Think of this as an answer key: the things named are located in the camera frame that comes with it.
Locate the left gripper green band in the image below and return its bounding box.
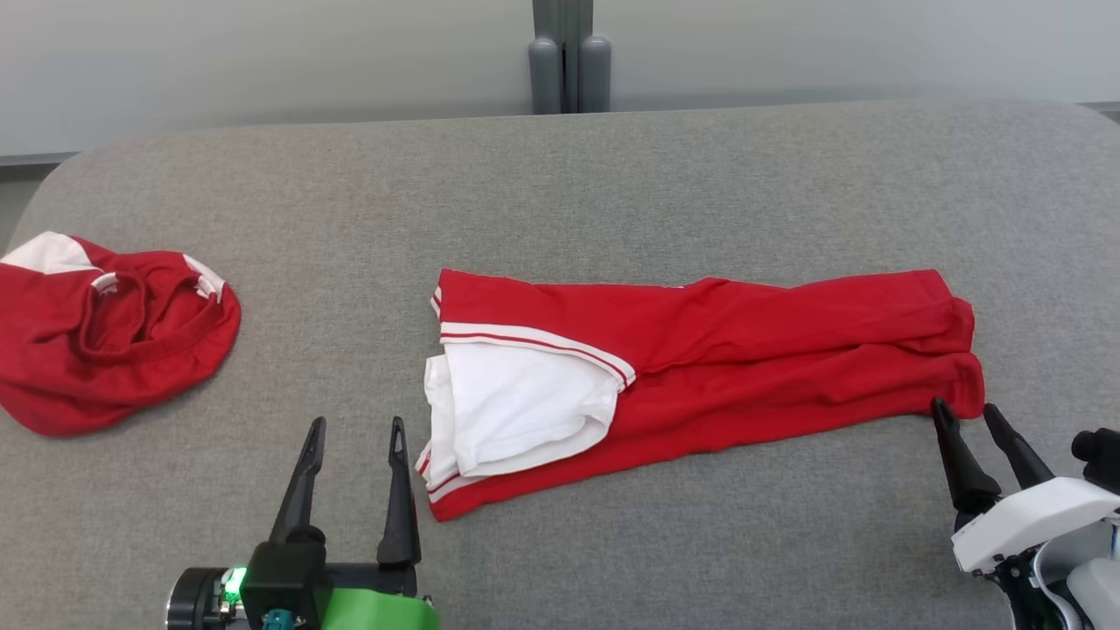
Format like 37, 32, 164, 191
268, 416, 440, 630

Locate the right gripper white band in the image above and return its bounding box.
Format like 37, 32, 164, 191
931, 397, 1120, 575

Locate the red garment with white panels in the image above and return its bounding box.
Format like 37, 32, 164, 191
0, 231, 242, 438

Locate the grey partition post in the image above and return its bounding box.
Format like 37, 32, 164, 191
528, 0, 612, 116

